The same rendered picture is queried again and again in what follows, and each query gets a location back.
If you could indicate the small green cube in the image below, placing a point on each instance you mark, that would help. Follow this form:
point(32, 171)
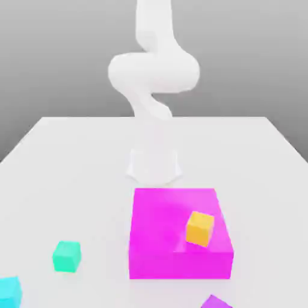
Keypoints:
point(66, 257)

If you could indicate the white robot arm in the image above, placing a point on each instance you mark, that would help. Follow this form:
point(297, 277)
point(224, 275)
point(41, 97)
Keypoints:
point(154, 69)

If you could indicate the small purple cube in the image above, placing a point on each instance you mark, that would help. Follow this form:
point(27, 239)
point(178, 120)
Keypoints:
point(215, 303)

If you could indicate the small cyan cube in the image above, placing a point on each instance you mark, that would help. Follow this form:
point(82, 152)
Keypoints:
point(9, 292)

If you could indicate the small orange cube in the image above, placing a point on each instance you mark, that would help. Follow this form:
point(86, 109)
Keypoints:
point(199, 230)

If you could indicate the large magenta box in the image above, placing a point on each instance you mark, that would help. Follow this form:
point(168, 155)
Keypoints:
point(158, 228)

